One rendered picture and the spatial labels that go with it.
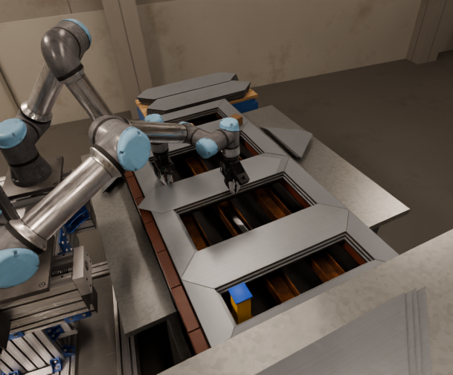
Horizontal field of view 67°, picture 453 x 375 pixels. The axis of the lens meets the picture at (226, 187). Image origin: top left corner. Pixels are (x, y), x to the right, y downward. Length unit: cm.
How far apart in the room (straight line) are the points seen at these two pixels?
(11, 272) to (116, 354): 103
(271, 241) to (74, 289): 70
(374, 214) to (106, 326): 143
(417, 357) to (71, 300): 99
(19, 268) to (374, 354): 85
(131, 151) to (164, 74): 330
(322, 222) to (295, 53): 349
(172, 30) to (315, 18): 174
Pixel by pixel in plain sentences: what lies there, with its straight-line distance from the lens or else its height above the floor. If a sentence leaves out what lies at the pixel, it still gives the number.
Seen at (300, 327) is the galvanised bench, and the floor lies 105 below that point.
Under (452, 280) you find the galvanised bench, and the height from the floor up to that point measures 105.
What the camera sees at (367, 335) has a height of 107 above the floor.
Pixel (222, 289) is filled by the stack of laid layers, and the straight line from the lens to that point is 123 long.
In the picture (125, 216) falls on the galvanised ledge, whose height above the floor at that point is 68.
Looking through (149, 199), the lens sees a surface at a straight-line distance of 159.
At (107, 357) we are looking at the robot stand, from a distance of 193.
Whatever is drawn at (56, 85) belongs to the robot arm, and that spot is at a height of 137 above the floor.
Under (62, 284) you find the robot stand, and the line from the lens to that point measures 122.
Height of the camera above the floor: 186
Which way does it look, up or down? 40 degrees down
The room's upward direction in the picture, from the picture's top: 4 degrees counter-clockwise
